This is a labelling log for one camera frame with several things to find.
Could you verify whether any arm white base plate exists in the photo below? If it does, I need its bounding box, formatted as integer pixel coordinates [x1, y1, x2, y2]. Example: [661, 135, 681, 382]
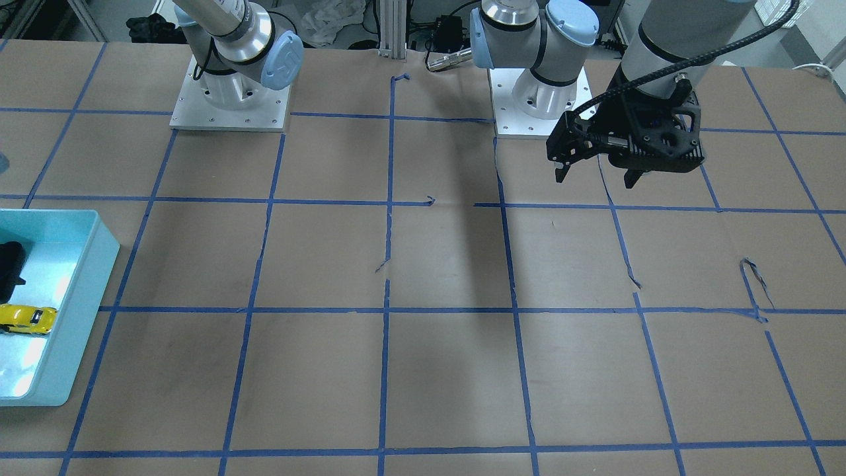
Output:
[169, 58, 293, 133]
[488, 67, 592, 139]

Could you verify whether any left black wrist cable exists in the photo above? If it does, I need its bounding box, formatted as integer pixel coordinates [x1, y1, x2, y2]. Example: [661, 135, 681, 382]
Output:
[568, 0, 802, 123]

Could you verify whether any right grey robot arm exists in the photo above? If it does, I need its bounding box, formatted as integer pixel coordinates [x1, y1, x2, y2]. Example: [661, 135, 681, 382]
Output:
[2, 1, 304, 308]

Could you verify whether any turquoise plastic storage bin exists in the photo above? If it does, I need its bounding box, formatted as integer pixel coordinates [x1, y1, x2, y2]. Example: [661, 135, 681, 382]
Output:
[1, 209, 119, 407]

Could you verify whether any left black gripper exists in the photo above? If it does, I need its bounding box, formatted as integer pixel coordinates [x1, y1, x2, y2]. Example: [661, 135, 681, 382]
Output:
[546, 76, 707, 189]

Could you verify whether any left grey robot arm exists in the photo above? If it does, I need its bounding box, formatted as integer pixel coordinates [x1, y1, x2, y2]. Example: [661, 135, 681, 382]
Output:
[469, 1, 753, 188]

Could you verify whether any aluminium frame post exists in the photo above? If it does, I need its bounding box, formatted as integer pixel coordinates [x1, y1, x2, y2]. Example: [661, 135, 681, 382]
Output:
[377, 0, 408, 62]

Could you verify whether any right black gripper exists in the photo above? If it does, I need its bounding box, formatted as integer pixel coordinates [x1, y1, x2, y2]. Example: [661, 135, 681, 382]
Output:
[1, 241, 26, 301]

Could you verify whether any yellow toy beetle car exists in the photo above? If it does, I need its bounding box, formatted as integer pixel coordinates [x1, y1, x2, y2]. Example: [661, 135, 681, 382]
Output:
[1, 302, 58, 337]

